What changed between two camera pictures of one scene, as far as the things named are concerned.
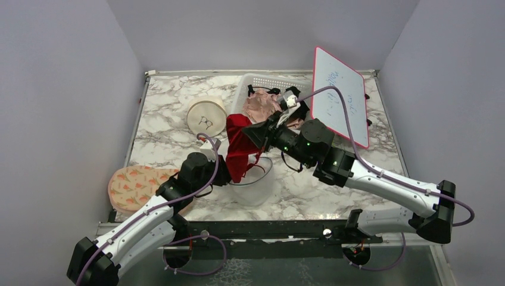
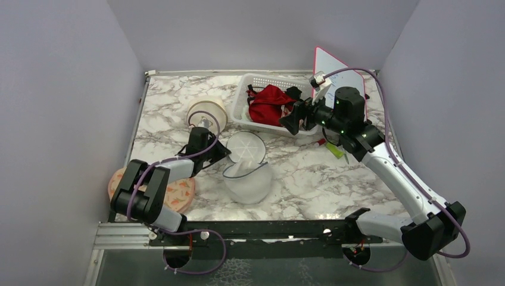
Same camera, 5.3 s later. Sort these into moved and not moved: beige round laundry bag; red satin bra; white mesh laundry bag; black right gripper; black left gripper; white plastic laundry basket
Moved: black right gripper; red satin bra; black left gripper
Not moved: white mesh laundry bag; white plastic laundry basket; beige round laundry bag
